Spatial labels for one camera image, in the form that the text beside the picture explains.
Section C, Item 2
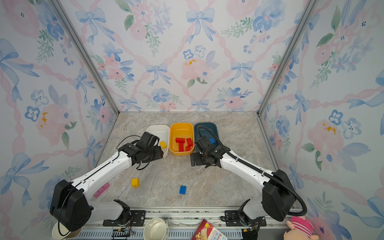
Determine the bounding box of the small yellow lego brick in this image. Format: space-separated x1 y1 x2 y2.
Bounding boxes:
160 141 167 149

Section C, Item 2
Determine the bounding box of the red lego brick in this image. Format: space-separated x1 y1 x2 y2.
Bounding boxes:
175 138 186 144
185 138 194 152
178 143 185 152

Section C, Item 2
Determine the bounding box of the white plastic container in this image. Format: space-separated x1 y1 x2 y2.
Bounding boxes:
146 125 170 158

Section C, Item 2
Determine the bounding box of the dark teal plastic container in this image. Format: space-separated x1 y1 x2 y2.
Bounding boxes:
194 122 219 147

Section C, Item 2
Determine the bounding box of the yellow plastic container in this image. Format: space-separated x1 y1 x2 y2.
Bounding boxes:
169 123 195 156

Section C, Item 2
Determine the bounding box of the blue lego brick bottom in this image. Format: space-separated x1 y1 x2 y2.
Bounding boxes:
179 186 187 195

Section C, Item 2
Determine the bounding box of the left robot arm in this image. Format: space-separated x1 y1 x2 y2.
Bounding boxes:
50 132 164 238

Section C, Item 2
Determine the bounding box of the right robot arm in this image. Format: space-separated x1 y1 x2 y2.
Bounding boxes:
195 125 308 227

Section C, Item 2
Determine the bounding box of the pink lego brick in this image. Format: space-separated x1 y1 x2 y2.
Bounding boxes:
93 183 110 198

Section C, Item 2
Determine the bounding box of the snack box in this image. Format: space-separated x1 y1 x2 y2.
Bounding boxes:
191 219 228 240

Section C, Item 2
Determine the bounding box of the pink plush toy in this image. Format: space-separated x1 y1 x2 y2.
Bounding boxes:
283 216 320 240

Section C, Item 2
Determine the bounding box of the tan paper cup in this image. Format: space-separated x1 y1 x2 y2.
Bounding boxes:
52 228 83 240

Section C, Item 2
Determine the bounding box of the aluminium front rail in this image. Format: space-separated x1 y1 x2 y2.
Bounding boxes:
83 206 291 230

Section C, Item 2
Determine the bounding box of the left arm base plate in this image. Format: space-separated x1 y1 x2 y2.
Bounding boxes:
103 210 146 227

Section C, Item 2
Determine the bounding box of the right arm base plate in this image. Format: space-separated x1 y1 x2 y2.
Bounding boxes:
220 210 267 228

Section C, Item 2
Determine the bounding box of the left aluminium corner post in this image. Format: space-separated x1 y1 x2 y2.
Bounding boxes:
48 0 120 115

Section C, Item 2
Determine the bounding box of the aluminium corner post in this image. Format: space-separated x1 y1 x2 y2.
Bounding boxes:
257 0 318 118
48 0 120 115

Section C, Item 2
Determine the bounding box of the right aluminium corner post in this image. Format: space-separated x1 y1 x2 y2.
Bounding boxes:
257 0 318 118

